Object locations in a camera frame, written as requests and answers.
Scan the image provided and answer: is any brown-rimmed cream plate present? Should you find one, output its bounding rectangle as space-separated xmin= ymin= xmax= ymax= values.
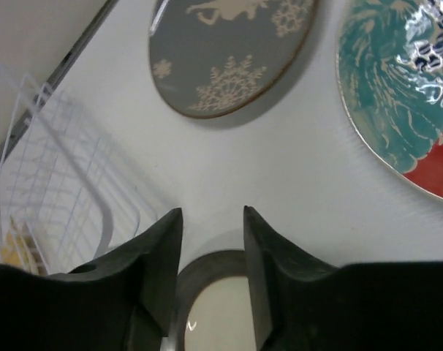
xmin=162 ymin=249 xmax=257 ymax=351

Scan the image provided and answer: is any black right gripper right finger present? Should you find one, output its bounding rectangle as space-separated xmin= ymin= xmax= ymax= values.
xmin=243 ymin=206 xmax=443 ymax=350

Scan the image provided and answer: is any teal and red floral plate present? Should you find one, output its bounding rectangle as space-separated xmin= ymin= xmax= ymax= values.
xmin=336 ymin=1 xmax=443 ymax=199

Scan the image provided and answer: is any metal table edge rail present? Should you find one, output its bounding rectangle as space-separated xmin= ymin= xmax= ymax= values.
xmin=0 ymin=0 xmax=118 ymax=164

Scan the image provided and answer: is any white wire dish rack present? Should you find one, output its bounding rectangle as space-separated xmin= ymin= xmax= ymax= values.
xmin=0 ymin=65 xmax=159 ymax=275

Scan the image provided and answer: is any grey reindeer plate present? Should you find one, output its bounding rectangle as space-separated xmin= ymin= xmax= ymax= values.
xmin=148 ymin=1 xmax=317 ymax=118

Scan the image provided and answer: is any green-rimmed bamboo tray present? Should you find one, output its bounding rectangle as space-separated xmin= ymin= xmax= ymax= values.
xmin=0 ymin=215 xmax=47 ymax=276

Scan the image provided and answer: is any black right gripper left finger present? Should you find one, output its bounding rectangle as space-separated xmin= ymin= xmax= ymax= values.
xmin=0 ymin=208 xmax=183 ymax=350

